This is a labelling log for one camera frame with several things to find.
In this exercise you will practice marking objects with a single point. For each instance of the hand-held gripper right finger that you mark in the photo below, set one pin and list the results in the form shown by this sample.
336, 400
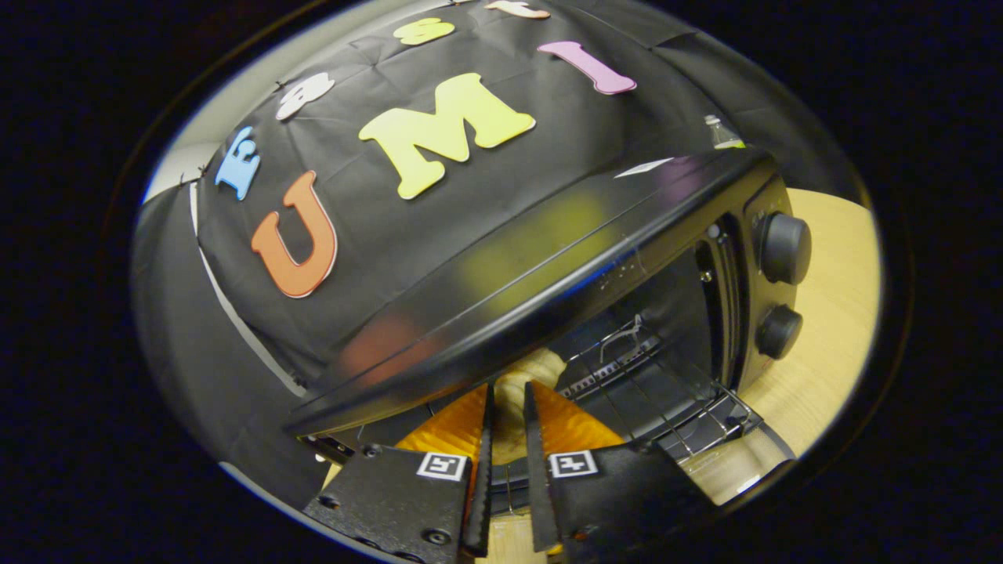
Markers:
539, 501

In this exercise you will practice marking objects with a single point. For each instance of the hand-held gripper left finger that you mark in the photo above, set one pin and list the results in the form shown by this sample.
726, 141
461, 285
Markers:
476, 525

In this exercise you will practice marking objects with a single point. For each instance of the pale yellow bread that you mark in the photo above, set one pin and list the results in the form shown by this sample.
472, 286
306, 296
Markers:
517, 392

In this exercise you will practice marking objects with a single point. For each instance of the black toaster oven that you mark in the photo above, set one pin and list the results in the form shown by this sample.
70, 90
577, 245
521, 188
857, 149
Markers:
548, 266

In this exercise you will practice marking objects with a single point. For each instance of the green drink bottle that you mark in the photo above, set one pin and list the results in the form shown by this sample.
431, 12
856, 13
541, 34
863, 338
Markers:
717, 135

